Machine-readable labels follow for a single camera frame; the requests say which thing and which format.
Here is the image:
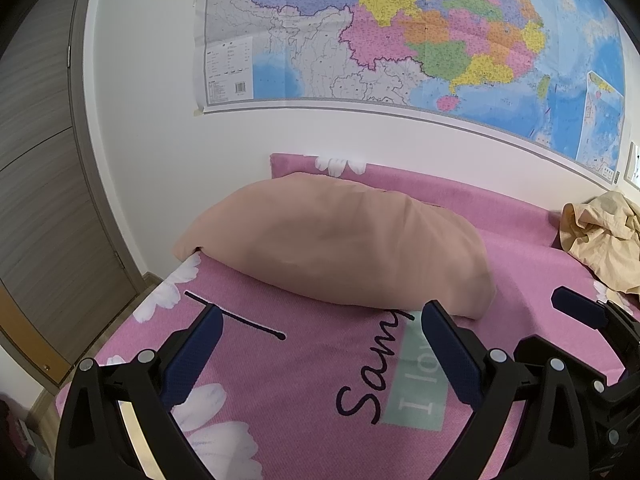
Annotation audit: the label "grey wooden wardrobe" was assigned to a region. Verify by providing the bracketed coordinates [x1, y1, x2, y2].
[0, 0, 146, 396]

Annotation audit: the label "pink floral blanket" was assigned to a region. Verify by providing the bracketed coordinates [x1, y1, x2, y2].
[55, 152, 640, 480]

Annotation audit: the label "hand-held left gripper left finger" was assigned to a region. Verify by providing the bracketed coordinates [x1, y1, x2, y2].
[55, 304, 224, 480]

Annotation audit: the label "pinkish beige pants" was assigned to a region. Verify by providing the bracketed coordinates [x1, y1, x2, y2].
[172, 172, 493, 321]

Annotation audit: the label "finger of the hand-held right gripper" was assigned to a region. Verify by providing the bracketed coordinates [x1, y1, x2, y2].
[514, 335, 625, 405]
[550, 286, 640, 361]

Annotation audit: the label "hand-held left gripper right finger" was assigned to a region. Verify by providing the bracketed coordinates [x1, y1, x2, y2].
[421, 300, 596, 480]

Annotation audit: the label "pale yellow garment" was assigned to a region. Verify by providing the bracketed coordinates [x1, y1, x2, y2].
[550, 191, 640, 295]

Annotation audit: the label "colourful wall map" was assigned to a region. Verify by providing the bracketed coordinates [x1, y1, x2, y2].
[192, 0, 626, 183]

